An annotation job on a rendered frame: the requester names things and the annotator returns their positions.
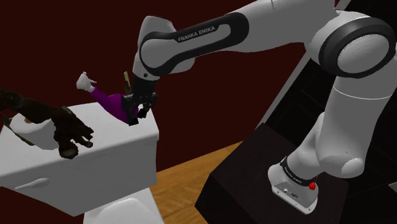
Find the purple figure with white glove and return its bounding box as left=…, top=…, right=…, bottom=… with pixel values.
left=76, top=71, right=139, bottom=124

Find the white toilet paper roll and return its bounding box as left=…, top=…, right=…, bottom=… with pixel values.
left=8, top=113, right=60, bottom=151

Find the dark robot stand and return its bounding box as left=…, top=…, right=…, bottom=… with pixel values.
left=194, top=122, right=352, bottom=224

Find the olive stick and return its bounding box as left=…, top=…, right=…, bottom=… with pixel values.
left=123, top=71, right=133, bottom=94

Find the dark brown hand figure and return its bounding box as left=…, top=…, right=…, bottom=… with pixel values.
left=0, top=88, right=95, bottom=160

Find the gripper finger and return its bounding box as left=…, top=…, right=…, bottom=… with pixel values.
left=127, top=106, right=140, bottom=127
left=137, top=103, right=153, bottom=120

